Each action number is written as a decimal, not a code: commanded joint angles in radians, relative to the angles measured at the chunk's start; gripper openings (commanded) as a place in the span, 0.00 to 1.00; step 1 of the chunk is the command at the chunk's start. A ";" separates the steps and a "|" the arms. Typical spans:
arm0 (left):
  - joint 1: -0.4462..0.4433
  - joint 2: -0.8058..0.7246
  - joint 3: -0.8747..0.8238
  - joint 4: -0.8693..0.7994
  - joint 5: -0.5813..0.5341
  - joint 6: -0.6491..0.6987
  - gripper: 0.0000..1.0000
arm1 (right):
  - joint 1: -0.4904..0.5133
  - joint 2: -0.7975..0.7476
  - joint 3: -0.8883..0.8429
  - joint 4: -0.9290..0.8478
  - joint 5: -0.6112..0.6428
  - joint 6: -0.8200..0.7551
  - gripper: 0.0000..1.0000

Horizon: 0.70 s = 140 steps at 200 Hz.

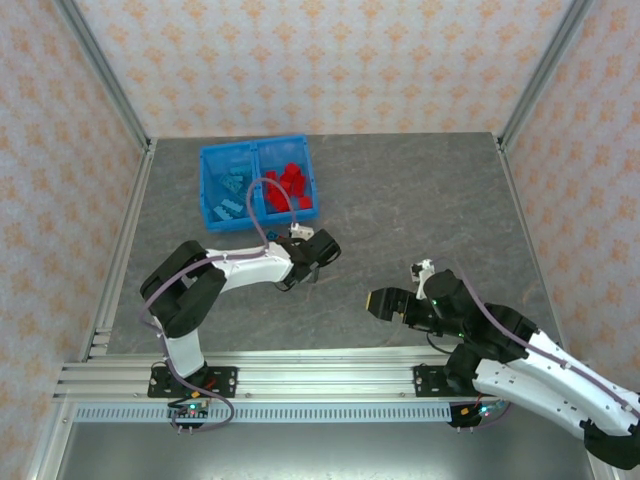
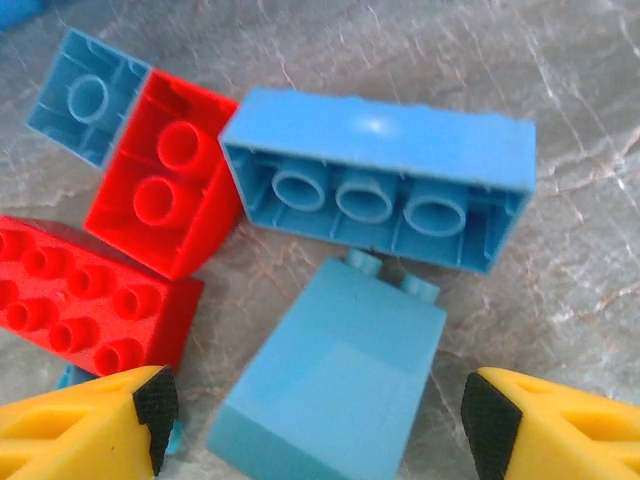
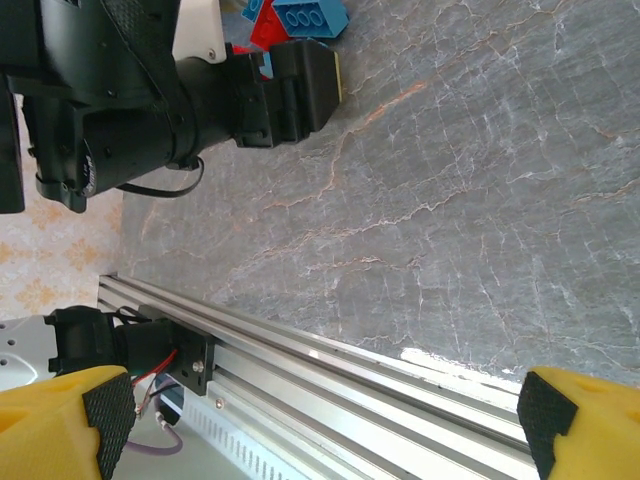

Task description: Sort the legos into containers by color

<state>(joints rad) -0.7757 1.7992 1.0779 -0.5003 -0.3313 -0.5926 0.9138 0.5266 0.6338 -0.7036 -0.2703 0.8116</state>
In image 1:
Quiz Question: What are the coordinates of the slotted grey cable duct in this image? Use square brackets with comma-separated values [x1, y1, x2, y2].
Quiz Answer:
[73, 403, 454, 424]

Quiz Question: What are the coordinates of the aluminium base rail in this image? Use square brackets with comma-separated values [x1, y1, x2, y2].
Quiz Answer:
[52, 349, 521, 402]

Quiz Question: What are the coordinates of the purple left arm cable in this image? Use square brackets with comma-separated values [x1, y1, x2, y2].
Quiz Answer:
[138, 177, 301, 401]

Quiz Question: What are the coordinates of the grey metal panel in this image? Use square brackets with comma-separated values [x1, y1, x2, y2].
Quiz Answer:
[54, 422, 601, 480]

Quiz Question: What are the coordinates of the aluminium frame post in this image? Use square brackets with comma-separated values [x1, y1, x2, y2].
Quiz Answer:
[497, 0, 599, 151]
[52, 0, 155, 154]

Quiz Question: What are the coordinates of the blue divided plastic bin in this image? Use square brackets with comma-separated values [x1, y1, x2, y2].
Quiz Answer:
[198, 132, 321, 234]

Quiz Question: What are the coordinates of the controller circuit board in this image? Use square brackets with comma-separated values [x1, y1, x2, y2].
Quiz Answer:
[167, 399, 211, 425]
[449, 399, 506, 429]

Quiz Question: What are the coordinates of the aluminium table side rail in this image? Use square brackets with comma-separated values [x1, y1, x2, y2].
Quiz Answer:
[493, 132, 566, 351]
[79, 139, 157, 364]

